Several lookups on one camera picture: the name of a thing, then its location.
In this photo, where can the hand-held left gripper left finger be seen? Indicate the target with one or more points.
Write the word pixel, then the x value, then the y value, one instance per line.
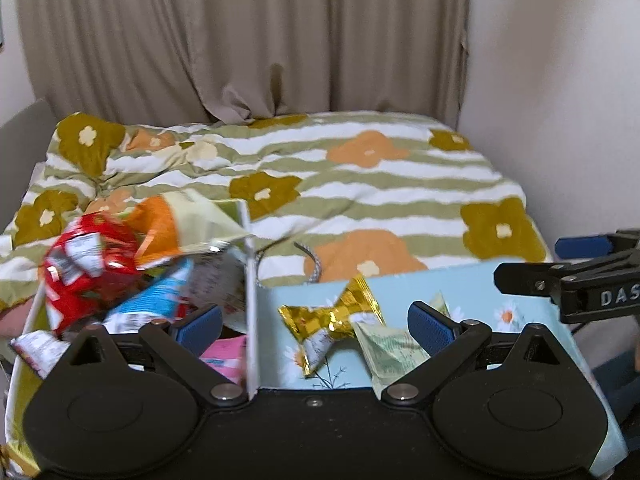
pixel 202 325

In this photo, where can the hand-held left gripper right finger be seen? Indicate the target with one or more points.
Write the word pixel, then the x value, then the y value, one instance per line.
pixel 427 327

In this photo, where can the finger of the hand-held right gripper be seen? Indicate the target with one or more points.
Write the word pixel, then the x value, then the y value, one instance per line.
pixel 530 276
pixel 582 247

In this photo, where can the pink striped snack packet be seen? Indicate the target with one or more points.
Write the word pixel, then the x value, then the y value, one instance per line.
pixel 227 360

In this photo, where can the pale green snack packet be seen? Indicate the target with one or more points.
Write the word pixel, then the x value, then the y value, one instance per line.
pixel 390 355

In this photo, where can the white barcode snack packet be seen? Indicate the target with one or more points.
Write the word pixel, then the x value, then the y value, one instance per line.
pixel 215 280

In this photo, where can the light blue floral tray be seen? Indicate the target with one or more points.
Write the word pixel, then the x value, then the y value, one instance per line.
pixel 480 295

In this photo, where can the light blue snack packet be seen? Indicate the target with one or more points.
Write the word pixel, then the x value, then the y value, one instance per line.
pixel 150 300

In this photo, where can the gold snack packet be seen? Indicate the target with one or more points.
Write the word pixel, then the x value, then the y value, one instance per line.
pixel 325 322

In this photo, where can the orange snack packet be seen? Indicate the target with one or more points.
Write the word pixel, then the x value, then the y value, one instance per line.
pixel 160 225

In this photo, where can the red snack packet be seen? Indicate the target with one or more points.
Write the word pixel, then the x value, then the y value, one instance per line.
pixel 85 270

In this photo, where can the white red-edged snack packet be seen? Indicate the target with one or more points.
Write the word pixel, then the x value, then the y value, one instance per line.
pixel 35 352

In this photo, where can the blue denim cloth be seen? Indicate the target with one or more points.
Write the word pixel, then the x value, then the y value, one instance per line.
pixel 617 385

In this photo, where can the striped floral blanket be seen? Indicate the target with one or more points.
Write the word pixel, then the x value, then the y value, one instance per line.
pixel 400 185

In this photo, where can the grey upholstered furniture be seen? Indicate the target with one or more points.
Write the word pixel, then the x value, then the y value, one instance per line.
pixel 20 160

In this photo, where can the beige curtain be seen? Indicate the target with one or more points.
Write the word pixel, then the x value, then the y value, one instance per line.
pixel 250 35

